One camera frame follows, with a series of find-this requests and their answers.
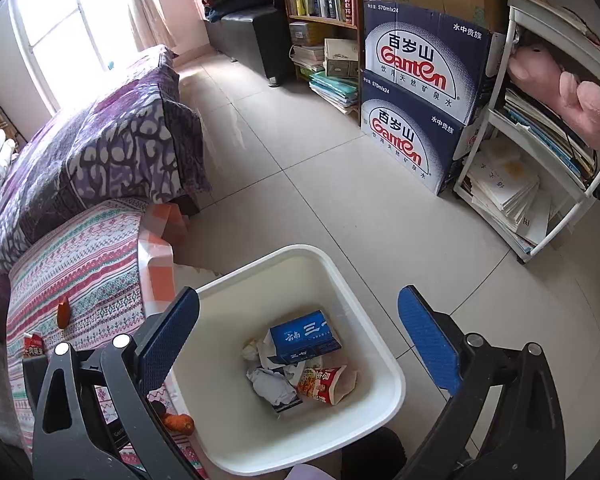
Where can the white metal rack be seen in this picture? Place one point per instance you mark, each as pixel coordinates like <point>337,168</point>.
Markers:
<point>555,35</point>

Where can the crumpled white paper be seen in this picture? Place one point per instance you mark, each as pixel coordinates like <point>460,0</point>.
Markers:
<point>272,387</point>

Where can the stack of white papers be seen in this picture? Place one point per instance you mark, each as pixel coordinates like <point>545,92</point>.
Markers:
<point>505,185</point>

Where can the window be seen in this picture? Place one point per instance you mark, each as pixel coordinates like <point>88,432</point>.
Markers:
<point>70,20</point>

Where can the wooden bookshelf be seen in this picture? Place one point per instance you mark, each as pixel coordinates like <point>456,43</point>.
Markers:
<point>325,22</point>

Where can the small orange toy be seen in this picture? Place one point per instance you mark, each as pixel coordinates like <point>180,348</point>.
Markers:
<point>63,315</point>

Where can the bed with purple patterned blanket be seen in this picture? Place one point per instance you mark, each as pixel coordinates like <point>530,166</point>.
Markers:
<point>105,135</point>

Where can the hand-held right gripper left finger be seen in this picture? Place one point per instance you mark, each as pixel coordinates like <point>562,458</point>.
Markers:
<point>170,340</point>

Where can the beige mini drawer box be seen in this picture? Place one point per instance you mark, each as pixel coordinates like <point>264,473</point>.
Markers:
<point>340,60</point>

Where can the black bench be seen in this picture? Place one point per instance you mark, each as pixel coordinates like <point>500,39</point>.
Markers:
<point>250,35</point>

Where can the blue water carton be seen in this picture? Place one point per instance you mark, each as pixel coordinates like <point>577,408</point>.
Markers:
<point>405,135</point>
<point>420,60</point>

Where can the orange carrot toy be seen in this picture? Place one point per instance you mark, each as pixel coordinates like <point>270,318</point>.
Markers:
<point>180,423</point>

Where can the crumpled white tissue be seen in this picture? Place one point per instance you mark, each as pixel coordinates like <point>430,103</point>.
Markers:
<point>252,350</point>

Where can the white plastic bin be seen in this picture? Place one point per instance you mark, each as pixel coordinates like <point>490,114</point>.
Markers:
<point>230,435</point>

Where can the blue carton box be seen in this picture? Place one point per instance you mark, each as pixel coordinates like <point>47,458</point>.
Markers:
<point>305,337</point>

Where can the pale curtain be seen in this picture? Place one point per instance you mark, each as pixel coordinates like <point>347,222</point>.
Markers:
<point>150,10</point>

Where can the pink plush toy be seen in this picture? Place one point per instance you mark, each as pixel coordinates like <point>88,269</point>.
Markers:
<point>575,95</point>

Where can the grey box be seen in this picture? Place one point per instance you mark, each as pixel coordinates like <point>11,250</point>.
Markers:
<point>307,34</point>

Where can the flat pale books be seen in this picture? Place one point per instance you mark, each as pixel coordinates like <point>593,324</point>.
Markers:
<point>555,10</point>

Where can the short stack of books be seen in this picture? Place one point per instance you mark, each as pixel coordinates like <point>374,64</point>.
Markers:
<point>307,57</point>

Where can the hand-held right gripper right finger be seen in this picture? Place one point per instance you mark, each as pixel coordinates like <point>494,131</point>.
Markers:
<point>427,340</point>

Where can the slanted row of books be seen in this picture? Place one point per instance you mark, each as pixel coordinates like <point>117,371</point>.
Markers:
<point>545,130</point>

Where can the red snack packet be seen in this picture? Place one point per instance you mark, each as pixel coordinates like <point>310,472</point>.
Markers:
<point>320,382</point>

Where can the pink striped patterned mat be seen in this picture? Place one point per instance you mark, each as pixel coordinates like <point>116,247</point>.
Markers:
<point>80,260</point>

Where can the stack of green books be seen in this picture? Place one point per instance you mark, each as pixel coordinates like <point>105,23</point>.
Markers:
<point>335,90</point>

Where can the small red packet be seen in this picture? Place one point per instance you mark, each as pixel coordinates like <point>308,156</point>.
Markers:
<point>32,347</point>

